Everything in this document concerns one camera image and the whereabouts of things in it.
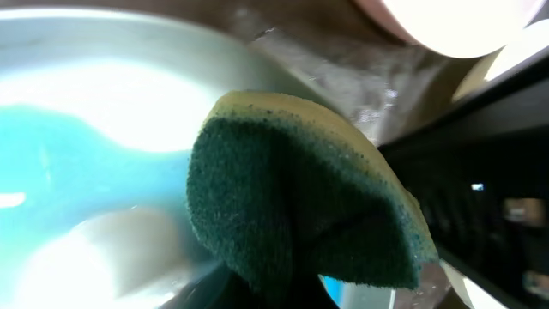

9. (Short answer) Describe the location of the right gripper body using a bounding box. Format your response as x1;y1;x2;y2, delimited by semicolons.
381;55;548;308

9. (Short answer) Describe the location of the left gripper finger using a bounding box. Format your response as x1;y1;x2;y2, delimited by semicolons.
160;265;338;309

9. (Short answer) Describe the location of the green yellow sponge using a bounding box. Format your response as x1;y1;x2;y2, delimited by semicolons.
186;91;438;294

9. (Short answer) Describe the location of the white plate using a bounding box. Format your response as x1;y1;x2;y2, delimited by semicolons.
355;0;546;58
452;19;548;103
0;6;395;309

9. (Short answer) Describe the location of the brown serving tray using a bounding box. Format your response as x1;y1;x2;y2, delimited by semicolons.
162;0;486;309

